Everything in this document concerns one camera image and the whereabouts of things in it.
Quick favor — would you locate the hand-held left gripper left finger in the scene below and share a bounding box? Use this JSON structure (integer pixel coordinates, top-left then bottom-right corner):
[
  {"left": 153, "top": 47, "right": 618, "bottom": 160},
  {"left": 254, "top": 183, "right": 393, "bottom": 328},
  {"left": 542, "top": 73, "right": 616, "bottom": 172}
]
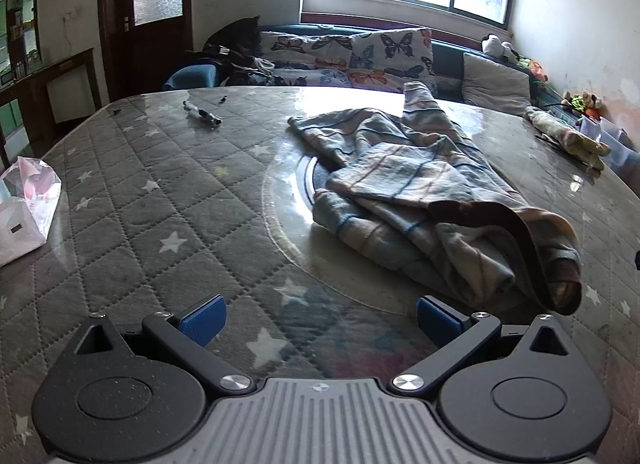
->
[{"left": 72, "top": 294, "right": 256, "bottom": 397}]

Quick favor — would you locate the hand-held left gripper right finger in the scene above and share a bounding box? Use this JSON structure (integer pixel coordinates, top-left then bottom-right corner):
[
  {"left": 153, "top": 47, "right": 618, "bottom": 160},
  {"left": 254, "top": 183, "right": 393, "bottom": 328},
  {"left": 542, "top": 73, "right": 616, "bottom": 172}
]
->
[{"left": 390, "top": 295, "right": 571, "bottom": 397}]

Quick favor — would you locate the blue beige striped towel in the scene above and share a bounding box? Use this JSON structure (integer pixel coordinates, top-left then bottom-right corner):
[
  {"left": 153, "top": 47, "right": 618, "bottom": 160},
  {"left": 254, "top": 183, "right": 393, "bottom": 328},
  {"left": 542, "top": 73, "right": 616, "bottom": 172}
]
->
[{"left": 289, "top": 81, "right": 583, "bottom": 316}]

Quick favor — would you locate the white pink plastic bag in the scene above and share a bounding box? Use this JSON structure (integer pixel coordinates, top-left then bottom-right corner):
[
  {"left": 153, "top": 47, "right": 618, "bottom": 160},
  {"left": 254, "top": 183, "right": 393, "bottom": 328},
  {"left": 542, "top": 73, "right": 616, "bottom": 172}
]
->
[{"left": 0, "top": 156, "right": 62, "bottom": 267}]

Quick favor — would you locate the marker pen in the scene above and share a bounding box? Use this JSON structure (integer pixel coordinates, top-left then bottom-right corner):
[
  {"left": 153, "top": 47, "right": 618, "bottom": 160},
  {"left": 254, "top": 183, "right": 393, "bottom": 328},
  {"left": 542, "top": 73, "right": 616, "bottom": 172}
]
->
[{"left": 182, "top": 100, "right": 223, "bottom": 127}]

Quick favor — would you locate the thin black curved stick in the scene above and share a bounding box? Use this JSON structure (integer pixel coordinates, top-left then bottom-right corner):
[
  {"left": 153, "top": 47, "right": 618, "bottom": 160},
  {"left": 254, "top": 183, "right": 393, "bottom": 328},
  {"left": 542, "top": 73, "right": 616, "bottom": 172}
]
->
[{"left": 534, "top": 133, "right": 567, "bottom": 151}]

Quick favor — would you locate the folded yellow cloth in plastic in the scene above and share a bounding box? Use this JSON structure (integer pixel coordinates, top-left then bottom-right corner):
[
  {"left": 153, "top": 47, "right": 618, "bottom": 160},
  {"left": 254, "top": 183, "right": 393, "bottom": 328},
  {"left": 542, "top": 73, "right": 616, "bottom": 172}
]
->
[{"left": 522, "top": 106, "right": 612, "bottom": 170}]

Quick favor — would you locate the grey cushion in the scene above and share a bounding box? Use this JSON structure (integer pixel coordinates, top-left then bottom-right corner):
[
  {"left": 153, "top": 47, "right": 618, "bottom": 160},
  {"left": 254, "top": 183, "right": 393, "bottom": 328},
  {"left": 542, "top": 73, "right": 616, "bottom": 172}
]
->
[{"left": 461, "top": 53, "right": 532, "bottom": 117}]

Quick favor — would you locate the clear plastic storage box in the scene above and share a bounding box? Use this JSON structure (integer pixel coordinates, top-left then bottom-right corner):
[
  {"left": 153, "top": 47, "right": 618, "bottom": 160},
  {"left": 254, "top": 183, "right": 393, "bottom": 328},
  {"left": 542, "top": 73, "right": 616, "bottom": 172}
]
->
[{"left": 580, "top": 116, "right": 640, "bottom": 170}]

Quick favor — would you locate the blue sofa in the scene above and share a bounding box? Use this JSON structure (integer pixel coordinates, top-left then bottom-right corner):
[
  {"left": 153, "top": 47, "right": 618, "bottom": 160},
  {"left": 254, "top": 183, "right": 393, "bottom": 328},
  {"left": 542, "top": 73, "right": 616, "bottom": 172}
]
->
[{"left": 162, "top": 21, "right": 566, "bottom": 117}]

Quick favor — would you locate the brown plush toy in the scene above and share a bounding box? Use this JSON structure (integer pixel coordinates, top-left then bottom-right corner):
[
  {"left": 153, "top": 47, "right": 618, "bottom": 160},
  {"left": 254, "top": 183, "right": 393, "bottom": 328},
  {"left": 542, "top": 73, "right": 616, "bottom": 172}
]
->
[{"left": 562, "top": 91, "right": 603, "bottom": 120}]

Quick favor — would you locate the orange green toy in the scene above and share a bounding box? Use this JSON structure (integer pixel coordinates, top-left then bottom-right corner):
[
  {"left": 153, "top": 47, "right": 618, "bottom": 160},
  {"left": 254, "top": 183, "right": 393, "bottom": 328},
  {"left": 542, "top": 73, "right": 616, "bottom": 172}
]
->
[{"left": 520, "top": 58, "right": 548, "bottom": 82}]

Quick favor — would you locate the large butterfly print pillow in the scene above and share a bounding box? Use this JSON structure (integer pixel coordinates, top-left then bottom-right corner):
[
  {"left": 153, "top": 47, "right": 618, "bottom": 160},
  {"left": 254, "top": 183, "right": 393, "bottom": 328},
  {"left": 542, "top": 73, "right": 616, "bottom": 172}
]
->
[{"left": 350, "top": 28, "right": 436, "bottom": 90}]

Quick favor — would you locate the dark wooden door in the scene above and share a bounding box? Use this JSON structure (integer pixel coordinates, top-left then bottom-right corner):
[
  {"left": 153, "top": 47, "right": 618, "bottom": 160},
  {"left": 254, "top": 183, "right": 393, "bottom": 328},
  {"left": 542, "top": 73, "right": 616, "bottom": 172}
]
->
[{"left": 97, "top": 0, "right": 193, "bottom": 105}]

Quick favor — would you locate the white plush toy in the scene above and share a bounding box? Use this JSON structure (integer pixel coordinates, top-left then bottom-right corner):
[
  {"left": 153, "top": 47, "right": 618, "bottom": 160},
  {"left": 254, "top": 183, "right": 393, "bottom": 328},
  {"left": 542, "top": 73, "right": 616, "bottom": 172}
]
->
[{"left": 481, "top": 34, "right": 518, "bottom": 62}]

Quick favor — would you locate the black bag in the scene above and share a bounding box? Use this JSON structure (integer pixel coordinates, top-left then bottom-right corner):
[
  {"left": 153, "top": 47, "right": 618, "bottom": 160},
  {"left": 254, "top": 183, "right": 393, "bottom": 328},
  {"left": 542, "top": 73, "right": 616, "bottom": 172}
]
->
[{"left": 187, "top": 16, "right": 273, "bottom": 87}]

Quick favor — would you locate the butterfly print cushion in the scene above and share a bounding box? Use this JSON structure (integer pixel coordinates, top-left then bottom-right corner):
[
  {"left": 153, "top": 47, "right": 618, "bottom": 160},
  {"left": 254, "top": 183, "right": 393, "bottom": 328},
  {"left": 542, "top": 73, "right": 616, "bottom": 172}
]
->
[{"left": 257, "top": 31, "right": 406, "bottom": 92}]

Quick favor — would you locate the wooden display cabinet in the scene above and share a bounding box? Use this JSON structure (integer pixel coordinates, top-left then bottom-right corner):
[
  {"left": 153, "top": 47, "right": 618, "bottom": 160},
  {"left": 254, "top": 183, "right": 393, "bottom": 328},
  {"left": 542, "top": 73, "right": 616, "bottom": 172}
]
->
[{"left": 0, "top": 0, "right": 96, "bottom": 170}]

